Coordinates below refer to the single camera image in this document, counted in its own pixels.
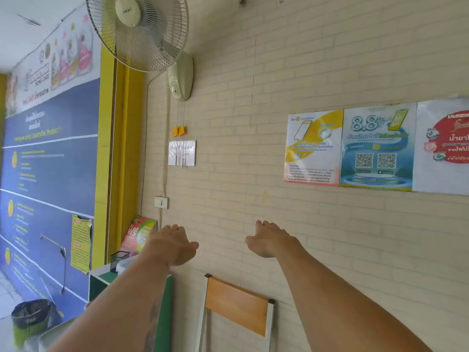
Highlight person's right hand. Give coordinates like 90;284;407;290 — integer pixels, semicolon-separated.
244;220;305;259

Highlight person's left hand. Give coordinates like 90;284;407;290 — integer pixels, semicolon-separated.
145;224;200;268

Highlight person's right forearm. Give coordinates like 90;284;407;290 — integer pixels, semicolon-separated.
274;245;435;352

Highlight person's left forearm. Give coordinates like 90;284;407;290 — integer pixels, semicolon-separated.
47;245;173;352

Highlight pink and green packet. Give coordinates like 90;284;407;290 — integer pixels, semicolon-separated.
120;216;158;256

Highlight green and white cabinet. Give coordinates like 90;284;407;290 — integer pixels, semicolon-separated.
87;253;174;352

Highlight folding chair wooden backrest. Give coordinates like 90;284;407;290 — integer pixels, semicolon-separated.
194;273;276;352

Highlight black mesh basket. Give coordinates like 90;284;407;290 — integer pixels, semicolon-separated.
110;250;131;270

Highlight yellow paper notice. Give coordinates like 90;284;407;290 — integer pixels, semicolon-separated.
70;215;92;275

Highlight yellow and white poster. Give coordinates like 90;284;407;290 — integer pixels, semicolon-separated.
284;109;344;187

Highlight yellow pillar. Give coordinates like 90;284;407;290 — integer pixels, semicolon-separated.
91;45;146;270

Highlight metal faucet pipe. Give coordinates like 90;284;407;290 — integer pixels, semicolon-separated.
39;235;67;294

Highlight blue poster with phone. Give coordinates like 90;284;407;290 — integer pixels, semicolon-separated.
339;103;418;192

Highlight grey metal sink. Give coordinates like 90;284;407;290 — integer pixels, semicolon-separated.
36;317;86;352

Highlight green bin black bag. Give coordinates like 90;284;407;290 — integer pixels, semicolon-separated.
11;298;54;349

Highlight white poster red circle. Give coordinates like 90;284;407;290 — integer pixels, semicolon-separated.
413;98;469;197

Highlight white laminated wall notice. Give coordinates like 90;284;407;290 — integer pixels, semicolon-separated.
168;140;197;169

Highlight white wall cable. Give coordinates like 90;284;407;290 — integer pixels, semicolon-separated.
139;71;170;226

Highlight fan pull cords orange tags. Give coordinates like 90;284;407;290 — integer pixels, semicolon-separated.
171;100;187;138

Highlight large blue wall banner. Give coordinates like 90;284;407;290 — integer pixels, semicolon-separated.
0;3;102;325

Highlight white wall fan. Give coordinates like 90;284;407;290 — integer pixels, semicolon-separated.
85;0;194;102

